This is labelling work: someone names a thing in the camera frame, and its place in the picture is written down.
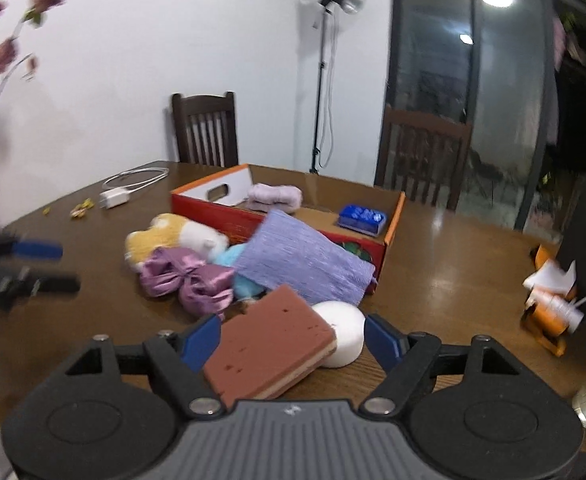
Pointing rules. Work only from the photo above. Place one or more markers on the white power adapter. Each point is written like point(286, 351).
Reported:
point(114, 198)

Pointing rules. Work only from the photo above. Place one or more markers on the purple bag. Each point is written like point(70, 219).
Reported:
point(183, 275)

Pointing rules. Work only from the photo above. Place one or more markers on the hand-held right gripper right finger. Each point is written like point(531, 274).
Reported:
point(383, 342)

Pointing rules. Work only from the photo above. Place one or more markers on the orange and white packaging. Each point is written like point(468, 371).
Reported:
point(548, 325)

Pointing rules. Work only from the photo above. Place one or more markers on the yellow and white plush toy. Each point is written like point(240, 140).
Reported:
point(163, 232)

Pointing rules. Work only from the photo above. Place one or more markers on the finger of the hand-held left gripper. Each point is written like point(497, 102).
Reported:
point(35, 250)
point(53, 285)

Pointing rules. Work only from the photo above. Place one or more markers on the pink hanging garment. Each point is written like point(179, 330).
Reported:
point(560, 40)

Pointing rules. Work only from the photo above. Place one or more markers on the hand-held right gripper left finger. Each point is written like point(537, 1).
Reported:
point(200, 342)

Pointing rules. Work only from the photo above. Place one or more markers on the red cardboard box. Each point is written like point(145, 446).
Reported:
point(208, 210)

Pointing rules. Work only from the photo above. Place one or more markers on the dark wooden slat-back chair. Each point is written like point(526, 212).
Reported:
point(423, 130)
point(205, 130)

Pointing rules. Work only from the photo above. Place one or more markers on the purple crepe cloth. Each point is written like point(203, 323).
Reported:
point(298, 260)

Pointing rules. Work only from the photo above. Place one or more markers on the blue patterned packet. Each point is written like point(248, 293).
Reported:
point(360, 217)

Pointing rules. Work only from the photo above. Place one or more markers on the dark hanging clothes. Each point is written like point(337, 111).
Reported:
point(578, 95)

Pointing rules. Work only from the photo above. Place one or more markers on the white foam block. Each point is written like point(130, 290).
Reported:
point(345, 335)

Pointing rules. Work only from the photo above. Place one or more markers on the brown layered sponge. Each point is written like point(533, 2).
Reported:
point(268, 345)

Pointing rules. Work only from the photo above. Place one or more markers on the glass sliding door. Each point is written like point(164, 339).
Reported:
point(438, 60)

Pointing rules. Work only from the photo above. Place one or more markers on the light blue fluffy plush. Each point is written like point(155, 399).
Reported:
point(247, 289)

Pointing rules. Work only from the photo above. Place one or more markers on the white tube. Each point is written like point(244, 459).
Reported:
point(563, 310)

